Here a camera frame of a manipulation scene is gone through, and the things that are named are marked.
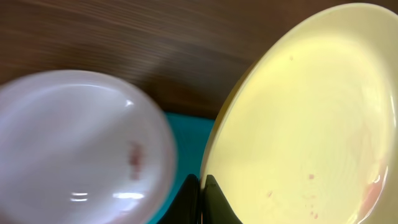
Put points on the yellow plate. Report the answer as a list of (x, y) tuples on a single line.
[(309, 133)]

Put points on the teal plastic tray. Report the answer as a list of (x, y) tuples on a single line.
[(191, 134)]

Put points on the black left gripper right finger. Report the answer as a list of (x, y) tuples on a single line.
[(214, 205)]

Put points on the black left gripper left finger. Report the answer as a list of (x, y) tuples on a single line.
[(184, 208)]

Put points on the pink plate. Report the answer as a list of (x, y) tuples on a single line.
[(82, 147)]

